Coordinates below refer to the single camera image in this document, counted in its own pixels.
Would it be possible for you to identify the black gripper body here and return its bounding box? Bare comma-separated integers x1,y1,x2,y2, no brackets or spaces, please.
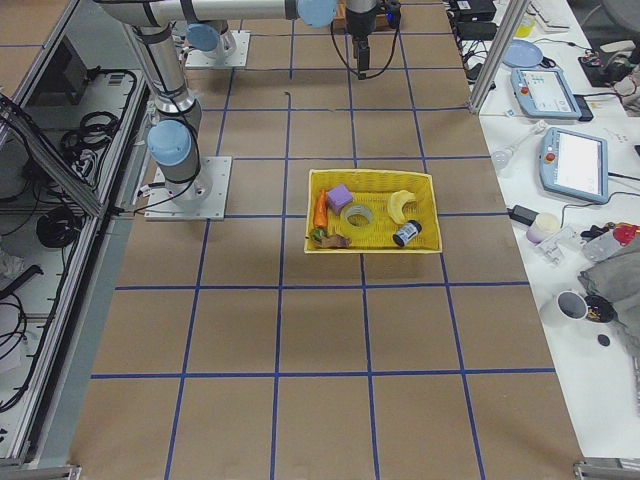
345,0,376,37

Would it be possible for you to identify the grey tape roll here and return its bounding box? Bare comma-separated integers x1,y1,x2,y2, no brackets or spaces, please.
341,204,375,230

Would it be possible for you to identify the purple foam cube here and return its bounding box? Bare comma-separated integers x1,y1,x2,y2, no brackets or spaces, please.
327,184,354,215

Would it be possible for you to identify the blue plate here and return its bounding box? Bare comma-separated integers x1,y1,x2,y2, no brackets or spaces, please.
502,39,544,68

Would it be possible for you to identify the yellow toy banana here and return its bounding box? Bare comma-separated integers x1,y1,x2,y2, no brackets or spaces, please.
387,190,416,225

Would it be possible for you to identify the yellow cup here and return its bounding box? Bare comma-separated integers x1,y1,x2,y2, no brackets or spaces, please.
514,12,536,39

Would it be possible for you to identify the yellow woven basket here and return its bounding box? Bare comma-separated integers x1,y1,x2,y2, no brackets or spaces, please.
304,169,442,254

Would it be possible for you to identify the light bulb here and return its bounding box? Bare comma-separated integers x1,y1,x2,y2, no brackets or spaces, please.
491,120,548,172

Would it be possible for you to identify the orange toy carrot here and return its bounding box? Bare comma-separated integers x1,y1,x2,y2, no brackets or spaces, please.
313,189,329,228

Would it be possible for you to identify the upper teach pendant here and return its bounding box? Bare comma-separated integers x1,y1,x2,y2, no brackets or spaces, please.
510,68,582,120

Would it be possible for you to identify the teach pendant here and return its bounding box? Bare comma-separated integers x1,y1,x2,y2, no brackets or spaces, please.
538,127,609,204
510,68,582,120

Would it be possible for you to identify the black labelled can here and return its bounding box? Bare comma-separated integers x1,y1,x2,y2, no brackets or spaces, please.
392,220,423,248

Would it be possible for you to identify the brown toy piece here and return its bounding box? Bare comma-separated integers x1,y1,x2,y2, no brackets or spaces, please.
309,227,351,249

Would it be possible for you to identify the black power adapter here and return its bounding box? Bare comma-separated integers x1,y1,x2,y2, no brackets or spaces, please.
507,205,539,227

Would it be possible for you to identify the lower teach pendant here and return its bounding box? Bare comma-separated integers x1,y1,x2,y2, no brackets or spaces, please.
538,127,609,204

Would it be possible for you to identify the white lilac cup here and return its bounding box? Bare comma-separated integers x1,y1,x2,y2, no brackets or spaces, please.
526,213,560,244

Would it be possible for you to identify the clear plastic part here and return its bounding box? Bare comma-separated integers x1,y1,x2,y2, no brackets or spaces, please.
536,226,583,266

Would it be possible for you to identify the red toy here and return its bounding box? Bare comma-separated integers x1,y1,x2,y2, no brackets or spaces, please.
613,223,639,247

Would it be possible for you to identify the white mug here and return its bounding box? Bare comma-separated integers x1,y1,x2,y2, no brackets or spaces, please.
539,290,588,327

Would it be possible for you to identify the grey cloth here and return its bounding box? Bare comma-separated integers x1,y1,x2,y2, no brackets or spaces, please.
578,243,639,358

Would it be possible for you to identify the black bowl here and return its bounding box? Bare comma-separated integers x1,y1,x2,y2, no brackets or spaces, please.
585,295,617,323

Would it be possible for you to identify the black round lid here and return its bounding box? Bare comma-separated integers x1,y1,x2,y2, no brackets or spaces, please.
597,334,611,347

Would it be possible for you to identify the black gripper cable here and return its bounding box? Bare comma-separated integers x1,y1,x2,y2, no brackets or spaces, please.
330,19,403,81

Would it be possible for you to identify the aluminium frame post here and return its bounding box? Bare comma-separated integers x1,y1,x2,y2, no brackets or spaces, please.
468,0,530,114

